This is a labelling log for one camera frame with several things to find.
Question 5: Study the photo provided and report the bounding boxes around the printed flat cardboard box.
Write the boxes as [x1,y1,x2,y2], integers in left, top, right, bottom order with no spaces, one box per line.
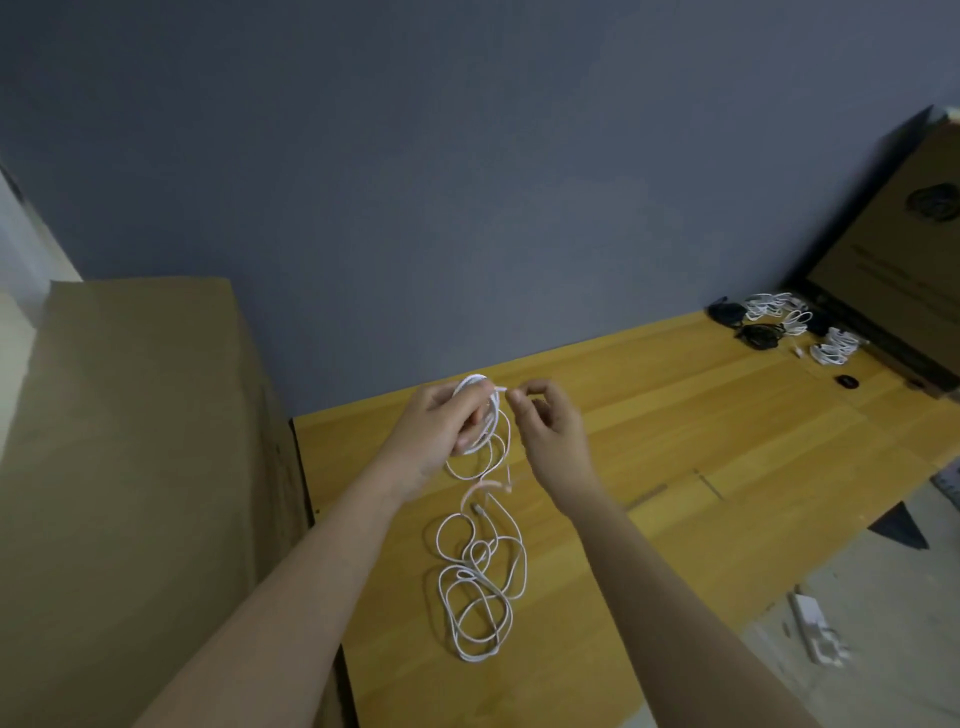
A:
[780,104,960,401]

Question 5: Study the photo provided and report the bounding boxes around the person's right forearm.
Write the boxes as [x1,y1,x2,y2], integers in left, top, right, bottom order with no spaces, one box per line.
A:
[553,480,826,728]

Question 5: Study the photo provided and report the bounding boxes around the person's left forearm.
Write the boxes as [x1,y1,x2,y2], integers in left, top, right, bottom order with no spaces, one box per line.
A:
[133,480,412,728]

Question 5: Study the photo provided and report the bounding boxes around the large plain cardboard box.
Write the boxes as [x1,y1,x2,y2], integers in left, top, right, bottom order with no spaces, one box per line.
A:
[0,276,358,728]

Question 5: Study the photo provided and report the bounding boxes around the long white cable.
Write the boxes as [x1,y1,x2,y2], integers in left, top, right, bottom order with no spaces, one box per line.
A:
[434,372,529,664]

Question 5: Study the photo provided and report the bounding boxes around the person's left hand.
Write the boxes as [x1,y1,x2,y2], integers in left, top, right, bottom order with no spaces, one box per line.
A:
[373,380,499,506]

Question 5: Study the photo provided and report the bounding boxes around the white plastic part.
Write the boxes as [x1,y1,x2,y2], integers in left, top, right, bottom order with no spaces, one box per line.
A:
[786,587,854,669]

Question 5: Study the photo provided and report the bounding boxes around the person's right hand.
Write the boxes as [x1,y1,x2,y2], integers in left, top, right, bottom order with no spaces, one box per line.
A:
[509,378,607,505]

